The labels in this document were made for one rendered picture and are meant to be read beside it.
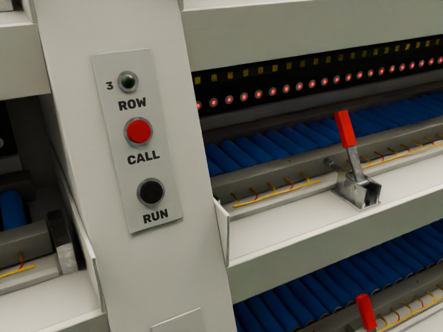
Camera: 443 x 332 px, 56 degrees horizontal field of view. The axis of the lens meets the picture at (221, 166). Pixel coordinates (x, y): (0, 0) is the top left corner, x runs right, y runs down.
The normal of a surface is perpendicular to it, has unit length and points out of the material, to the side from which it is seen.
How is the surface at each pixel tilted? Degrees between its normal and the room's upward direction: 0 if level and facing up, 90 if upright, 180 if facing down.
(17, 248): 111
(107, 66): 90
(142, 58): 90
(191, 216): 90
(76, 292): 22
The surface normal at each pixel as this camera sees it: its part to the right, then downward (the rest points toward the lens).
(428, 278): 0.00, -0.87
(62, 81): 0.43, 0.10
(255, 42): 0.46, 0.44
